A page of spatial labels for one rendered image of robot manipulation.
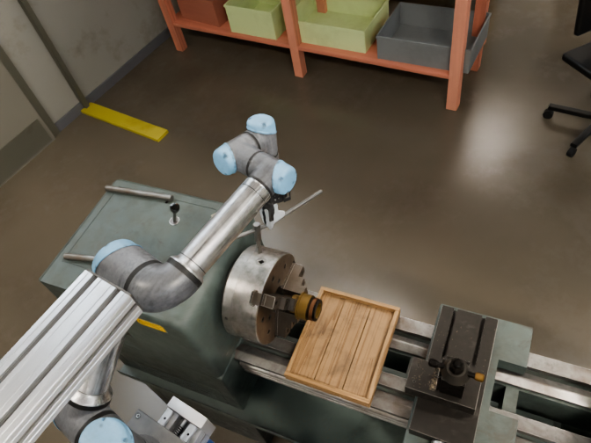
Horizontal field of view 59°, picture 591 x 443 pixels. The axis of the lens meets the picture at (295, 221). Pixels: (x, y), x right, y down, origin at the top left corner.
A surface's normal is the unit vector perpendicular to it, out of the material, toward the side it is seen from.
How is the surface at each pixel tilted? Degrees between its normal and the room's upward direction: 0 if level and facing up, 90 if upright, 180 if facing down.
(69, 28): 90
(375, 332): 0
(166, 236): 0
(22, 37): 90
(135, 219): 0
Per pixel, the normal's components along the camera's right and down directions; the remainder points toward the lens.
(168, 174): -0.16, -0.61
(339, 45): -0.47, 0.74
